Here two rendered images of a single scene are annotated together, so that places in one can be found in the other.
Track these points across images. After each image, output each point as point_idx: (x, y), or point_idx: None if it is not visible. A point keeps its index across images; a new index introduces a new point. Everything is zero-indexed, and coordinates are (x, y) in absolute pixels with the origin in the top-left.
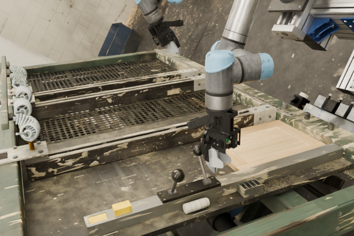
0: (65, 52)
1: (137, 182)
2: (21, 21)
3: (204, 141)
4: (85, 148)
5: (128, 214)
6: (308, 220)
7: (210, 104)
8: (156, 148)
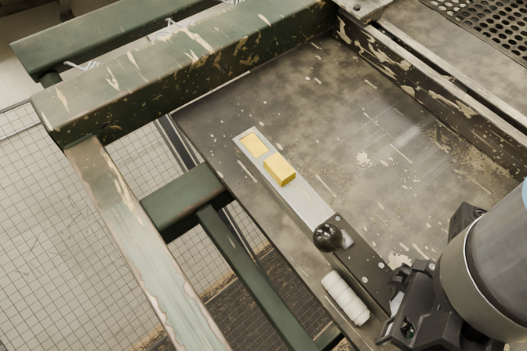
0: None
1: (390, 171)
2: None
3: (399, 271)
4: (415, 58)
5: (272, 182)
6: None
7: (448, 251)
8: (515, 171)
